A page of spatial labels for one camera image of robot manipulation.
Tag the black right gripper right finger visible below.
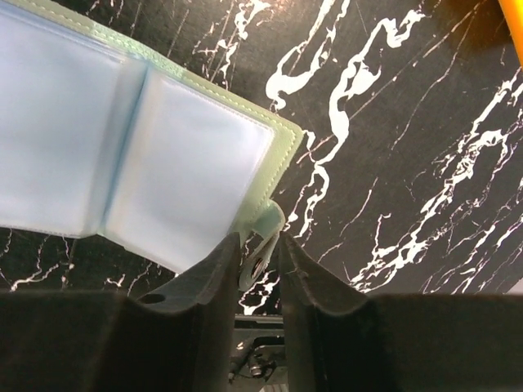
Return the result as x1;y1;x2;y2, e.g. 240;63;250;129
277;234;522;391

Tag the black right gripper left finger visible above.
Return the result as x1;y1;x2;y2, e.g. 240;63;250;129
1;233;241;391

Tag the mint green card holder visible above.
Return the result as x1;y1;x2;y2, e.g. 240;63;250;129
1;1;303;291

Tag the orange plastic bin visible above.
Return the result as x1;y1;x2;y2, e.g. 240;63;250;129
498;0;523;64

